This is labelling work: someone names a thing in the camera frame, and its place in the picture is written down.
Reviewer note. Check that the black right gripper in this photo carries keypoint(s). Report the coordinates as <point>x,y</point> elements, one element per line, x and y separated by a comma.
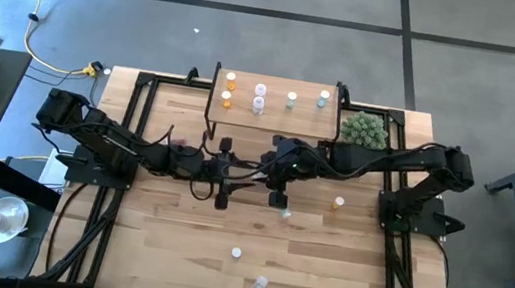
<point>280,172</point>

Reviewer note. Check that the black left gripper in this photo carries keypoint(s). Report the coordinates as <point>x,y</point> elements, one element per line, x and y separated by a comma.
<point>224,174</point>

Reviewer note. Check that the clear bottle table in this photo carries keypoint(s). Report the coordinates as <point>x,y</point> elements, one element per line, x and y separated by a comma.
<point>285,214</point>

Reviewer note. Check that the clear medicine bottle white cap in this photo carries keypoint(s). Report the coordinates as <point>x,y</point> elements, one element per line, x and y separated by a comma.
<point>260,90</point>
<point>259,287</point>
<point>258,106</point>

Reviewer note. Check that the orange medicine bottle white cap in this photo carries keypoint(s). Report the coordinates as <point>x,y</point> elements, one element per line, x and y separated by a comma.
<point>230,81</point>
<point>338,203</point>
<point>226,99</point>

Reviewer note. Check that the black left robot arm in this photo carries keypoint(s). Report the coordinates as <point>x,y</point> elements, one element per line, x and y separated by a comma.
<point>111,141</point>

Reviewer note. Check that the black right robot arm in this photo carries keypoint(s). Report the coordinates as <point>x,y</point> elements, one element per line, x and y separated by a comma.
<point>387,157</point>

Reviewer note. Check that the wooden shelf black legs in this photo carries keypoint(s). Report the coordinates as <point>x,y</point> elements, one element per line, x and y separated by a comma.
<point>271,118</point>

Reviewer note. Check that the green artificial plant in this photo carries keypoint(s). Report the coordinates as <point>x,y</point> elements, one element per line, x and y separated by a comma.
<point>365,128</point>

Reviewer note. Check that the small white scrap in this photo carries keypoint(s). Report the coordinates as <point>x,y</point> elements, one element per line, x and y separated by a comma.
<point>195,30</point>

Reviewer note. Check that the small white disc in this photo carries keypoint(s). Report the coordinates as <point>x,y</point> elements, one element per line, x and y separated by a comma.
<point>106,71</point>

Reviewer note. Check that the yellow black plug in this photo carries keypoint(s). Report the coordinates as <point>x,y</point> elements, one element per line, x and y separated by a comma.
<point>91,70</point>

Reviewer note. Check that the white paper sheet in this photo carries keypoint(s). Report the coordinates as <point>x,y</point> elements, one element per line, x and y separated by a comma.
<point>54,168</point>

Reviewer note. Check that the black aluminium rig frame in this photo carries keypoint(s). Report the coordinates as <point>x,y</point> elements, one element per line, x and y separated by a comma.
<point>144,79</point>

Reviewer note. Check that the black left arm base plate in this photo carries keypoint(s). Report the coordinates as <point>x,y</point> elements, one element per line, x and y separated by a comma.
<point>82,172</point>

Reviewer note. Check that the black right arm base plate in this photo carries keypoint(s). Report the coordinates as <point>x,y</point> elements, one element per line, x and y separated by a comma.
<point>428,221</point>

